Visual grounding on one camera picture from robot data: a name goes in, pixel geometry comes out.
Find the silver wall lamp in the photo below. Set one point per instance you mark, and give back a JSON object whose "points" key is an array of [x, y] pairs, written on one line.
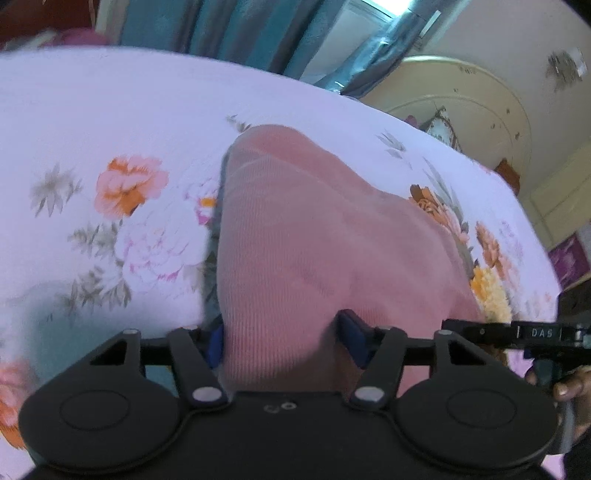
{"points": [[566, 68]]}

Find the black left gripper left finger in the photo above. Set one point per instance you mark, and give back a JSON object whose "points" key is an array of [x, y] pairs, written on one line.
{"points": [[194, 378]]}

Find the right hand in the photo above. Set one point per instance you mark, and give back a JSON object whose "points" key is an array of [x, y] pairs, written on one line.
{"points": [[575, 387]]}

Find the magenta pillow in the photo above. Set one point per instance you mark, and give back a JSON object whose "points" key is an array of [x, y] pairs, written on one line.
{"points": [[53, 38]]}

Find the floral pink bed sheet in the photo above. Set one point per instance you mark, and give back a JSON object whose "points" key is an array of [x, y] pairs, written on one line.
{"points": [[112, 169]]}

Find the pink ribbed knit garment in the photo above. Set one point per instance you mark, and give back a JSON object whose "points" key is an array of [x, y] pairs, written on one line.
{"points": [[302, 238]]}

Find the blue curtain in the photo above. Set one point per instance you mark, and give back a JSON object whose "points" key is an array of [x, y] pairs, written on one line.
{"points": [[279, 37]]}

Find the cream arched headboard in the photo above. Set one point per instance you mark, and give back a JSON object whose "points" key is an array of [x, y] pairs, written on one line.
{"points": [[486, 116]]}

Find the cream wardrobe with purple stickers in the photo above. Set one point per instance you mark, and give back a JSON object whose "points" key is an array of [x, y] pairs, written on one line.
{"points": [[559, 210]]}

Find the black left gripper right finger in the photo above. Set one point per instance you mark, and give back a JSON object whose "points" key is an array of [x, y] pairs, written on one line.
{"points": [[379, 353]]}

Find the patterned pillow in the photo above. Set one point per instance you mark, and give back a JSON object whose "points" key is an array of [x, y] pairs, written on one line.
{"points": [[441, 128]]}

